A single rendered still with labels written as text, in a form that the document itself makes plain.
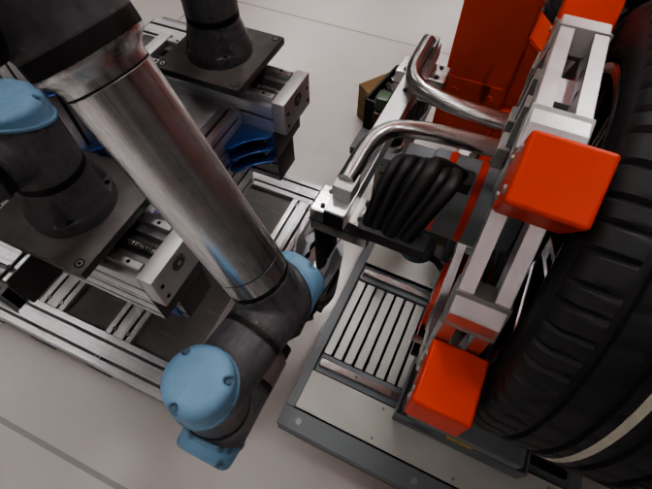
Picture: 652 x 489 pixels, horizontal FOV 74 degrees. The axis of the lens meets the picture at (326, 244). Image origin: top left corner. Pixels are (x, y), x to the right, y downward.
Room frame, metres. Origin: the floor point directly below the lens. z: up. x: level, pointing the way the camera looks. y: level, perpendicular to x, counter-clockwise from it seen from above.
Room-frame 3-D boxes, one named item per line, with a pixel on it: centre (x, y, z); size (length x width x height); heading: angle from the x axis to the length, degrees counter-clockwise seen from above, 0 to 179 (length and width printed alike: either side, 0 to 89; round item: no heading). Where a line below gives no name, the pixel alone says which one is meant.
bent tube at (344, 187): (0.40, -0.13, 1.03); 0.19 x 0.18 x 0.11; 65
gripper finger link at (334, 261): (0.35, -0.01, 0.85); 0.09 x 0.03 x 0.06; 146
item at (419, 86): (0.58, -0.22, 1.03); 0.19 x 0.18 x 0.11; 65
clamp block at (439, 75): (0.68, -0.17, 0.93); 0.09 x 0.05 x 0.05; 65
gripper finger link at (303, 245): (0.37, 0.04, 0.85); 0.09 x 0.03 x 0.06; 163
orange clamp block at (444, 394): (0.15, -0.15, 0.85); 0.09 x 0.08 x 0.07; 155
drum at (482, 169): (0.47, -0.22, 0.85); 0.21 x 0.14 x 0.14; 65
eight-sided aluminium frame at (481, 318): (0.44, -0.29, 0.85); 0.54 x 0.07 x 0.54; 155
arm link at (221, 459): (0.12, 0.13, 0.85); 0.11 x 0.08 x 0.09; 155
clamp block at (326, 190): (0.38, -0.03, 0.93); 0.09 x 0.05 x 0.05; 65
